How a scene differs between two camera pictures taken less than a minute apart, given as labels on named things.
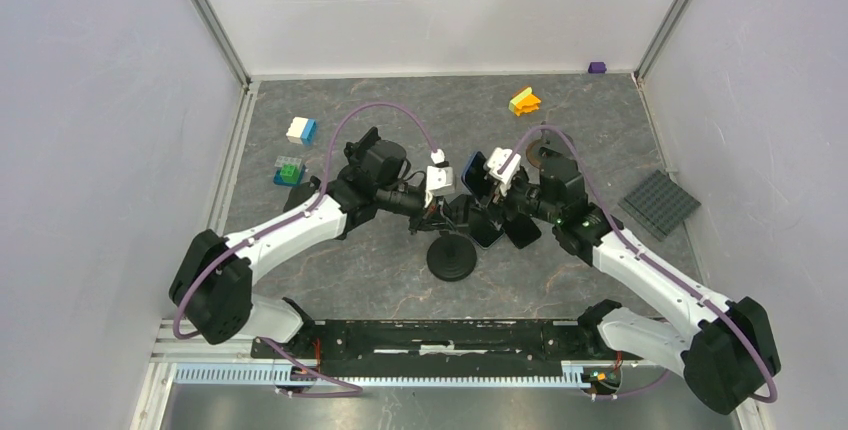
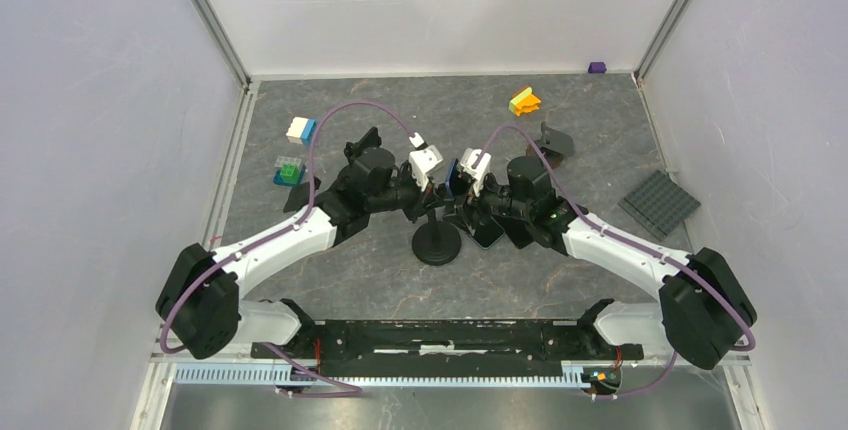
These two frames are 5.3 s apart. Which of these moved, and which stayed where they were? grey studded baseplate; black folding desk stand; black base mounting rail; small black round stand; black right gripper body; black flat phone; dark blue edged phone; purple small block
Moved: black right gripper body; dark blue edged phone
Stayed: small black round stand; black base mounting rail; grey studded baseplate; black folding desk stand; purple small block; black flat phone
